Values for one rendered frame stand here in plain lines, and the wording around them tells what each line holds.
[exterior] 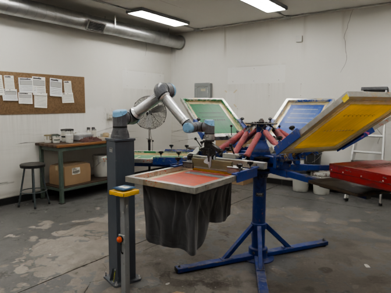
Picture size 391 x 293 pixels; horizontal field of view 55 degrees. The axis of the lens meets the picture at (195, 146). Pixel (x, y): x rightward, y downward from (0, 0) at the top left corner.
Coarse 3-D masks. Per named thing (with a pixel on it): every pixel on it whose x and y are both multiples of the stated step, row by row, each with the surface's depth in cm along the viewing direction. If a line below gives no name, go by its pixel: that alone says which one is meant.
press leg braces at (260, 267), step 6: (252, 228) 354; (258, 228) 350; (270, 228) 363; (246, 234) 352; (258, 234) 346; (276, 234) 367; (240, 240) 350; (258, 240) 342; (282, 240) 371; (234, 246) 348; (258, 246) 338; (282, 246) 376; (288, 246) 374; (228, 252) 347; (258, 252) 334; (222, 258) 347; (228, 258) 347; (258, 258) 331; (258, 264) 327; (258, 270) 322; (264, 270) 322
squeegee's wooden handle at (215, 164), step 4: (192, 160) 293; (196, 160) 290; (200, 160) 288; (212, 160) 282; (216, 160) 280; (220, 160) 278; (196, 164) 291; (200, 164) 288; (204, 164) 286; (212, 164) 282; (216, 164) 280; (220, 164) 278; (224, 164) 276; (228, 164) 274; (232, 164) 274; (212, 168) 282; (216, 168) 280; (220, 168) 278; (224, 168) 276
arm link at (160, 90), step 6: (156, 84) 286; (162, 84) 283; (156, 90) 281; (162, 90) 279; (156, 96) 282; (162, 96) 278; (168, 96) 279; (162, 102) 281; (168, 102) 277; (174, 102) 278; (168, 108) 278; (174, 108) 276; (174, 114) 276; (180, 114) 274; (180, 120) 274; (186, 120) 273; (186, 126) 270; (192, 126) 271; (186, 132) 271; (192, 132) 274
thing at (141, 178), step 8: (168, 168) 285; (176, 168) 291; (184, 168) 300; (128, 176) 252; (136, 176) 256; (144, 176) 262; (152, 176) 269; (232, 176) 254; (144, 184) 242; (152, 184) 238; (160, 184) 234; (168, 184) 230; (176, 184) 227; (200, 184) 228; (208, 184) 230; (216, 184) 237; (224, 184) 245; (192, 192) 220
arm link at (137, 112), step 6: (168, 84) 290; (168, 90) 287; (174, 90) 295; (150, 96) 301; (174, 96) 300; (144, 102) 302; (150, 102) 299; (156, 102) 299; (132, 108) 309; (138, 108) 305; (144, 108) 303; (150, 108) 304; (132, 114) 306; (138, 114) 307; (132, 120) 309; (138, 120) 317
